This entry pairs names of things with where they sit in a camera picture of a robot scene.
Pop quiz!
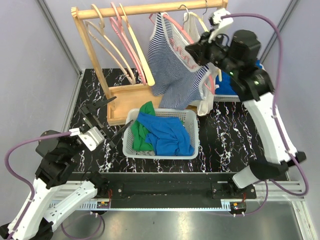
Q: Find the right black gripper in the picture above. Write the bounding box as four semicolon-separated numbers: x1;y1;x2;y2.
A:
186;27;240;77

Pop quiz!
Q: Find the blue white striped top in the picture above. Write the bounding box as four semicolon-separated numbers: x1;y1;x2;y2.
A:
147;12;210;110

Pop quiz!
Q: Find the green tank top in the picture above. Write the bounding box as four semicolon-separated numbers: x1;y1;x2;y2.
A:
131;101;156;152

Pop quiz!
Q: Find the cream wooden hanger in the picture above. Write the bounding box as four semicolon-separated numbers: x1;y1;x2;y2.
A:
119;3;155;86

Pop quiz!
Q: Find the white tank top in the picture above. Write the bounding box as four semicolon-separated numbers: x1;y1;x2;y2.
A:
183;11;216;116

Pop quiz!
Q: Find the blue tank top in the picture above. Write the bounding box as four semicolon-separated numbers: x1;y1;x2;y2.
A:
137;112;195;157

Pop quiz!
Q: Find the grey tank top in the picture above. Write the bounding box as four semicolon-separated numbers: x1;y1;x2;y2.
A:
136;151;155;156

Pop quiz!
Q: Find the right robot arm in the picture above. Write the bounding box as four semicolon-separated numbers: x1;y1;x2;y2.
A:
184;29;307;199

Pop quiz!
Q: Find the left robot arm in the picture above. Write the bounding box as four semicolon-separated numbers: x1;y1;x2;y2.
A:
0;97;129;240

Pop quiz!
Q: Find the wooden clothes rack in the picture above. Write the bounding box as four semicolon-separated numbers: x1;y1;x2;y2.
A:
71;0;228;126

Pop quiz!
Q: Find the blue folded cloth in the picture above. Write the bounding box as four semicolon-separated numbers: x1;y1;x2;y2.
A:
215;71;237;96

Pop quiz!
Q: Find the white basket with clothes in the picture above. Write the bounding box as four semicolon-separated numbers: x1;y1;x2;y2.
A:
212;62;266;103

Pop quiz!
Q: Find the white plastic basket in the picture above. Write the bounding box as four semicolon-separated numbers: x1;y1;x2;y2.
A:
122;108;200;160

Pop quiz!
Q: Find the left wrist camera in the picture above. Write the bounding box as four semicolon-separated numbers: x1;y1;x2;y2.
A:
69;126;105;152

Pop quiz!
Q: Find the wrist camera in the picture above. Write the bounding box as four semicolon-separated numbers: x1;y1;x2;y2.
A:
69;126;105;152
208;8;234;43

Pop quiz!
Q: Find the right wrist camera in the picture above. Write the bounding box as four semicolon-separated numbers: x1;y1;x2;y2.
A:
208;8;234;43

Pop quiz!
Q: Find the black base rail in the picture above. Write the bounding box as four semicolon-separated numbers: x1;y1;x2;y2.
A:
72;171;258;210

